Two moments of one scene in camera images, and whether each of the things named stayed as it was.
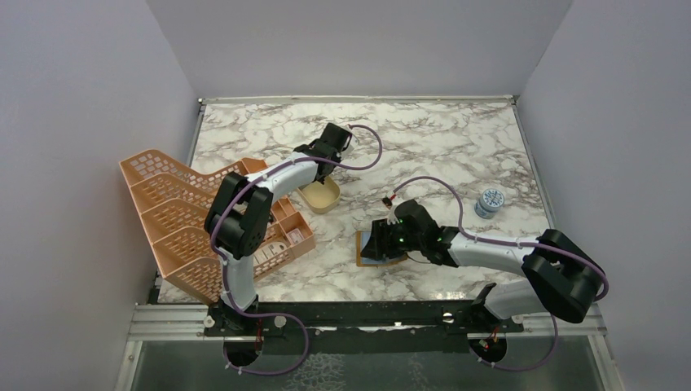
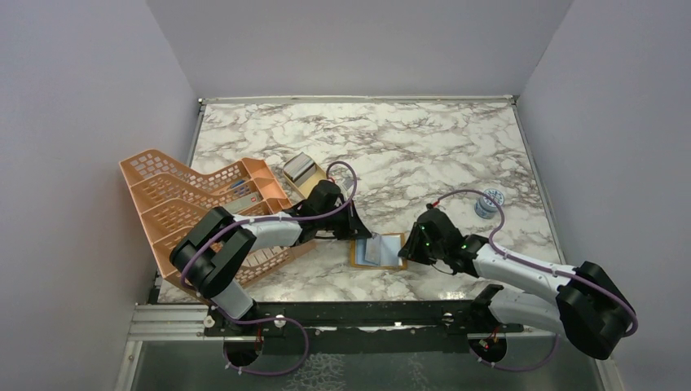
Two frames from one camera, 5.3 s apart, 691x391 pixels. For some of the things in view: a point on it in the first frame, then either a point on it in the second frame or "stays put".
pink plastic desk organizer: x=173 y=198 stays put
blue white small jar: x=490 y=202 stays put
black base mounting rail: x=367 y=326 stays put
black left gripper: x=337 y=157 to x=354 y=227
